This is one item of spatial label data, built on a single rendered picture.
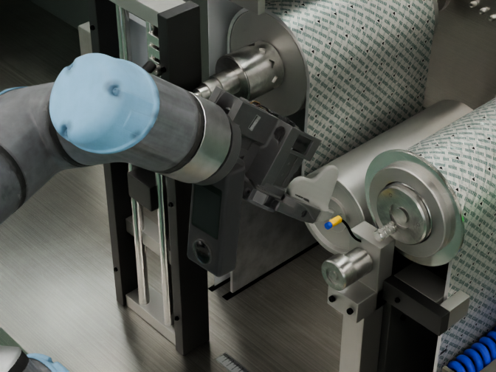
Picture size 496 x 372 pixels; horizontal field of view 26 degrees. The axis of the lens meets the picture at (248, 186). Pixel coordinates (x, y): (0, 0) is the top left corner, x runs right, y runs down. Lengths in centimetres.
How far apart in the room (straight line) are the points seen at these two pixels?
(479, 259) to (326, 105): 27
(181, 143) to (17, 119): 14
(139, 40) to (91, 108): 54
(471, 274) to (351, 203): 17
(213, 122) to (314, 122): 45
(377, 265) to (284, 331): 34
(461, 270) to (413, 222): 10
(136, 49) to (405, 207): 40
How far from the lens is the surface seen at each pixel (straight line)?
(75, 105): 84
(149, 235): 151
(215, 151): 91
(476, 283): 134
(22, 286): 171
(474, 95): 158
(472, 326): 140
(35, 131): 89
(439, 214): 122
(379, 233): 124
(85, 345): 159
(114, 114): 82
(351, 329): 137
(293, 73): 132
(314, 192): 105
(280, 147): 98
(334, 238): 139
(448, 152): 125
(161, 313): 160
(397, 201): 124
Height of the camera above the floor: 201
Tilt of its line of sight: 36 degrees down
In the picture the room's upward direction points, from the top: straight up
